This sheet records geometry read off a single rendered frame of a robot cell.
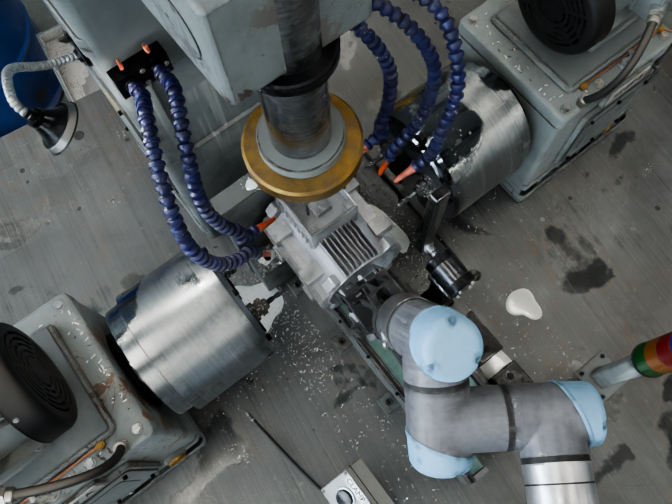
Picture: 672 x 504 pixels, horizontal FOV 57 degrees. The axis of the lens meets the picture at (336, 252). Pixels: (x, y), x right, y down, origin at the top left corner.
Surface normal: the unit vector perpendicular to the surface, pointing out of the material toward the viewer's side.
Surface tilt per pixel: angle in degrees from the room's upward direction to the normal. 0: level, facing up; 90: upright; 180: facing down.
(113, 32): 90
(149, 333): 2
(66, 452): 0
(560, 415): 3
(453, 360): 30
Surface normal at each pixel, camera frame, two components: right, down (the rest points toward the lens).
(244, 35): 0.61, 0.75
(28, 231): -0.04, -0.32
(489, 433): -0.02, 0.18
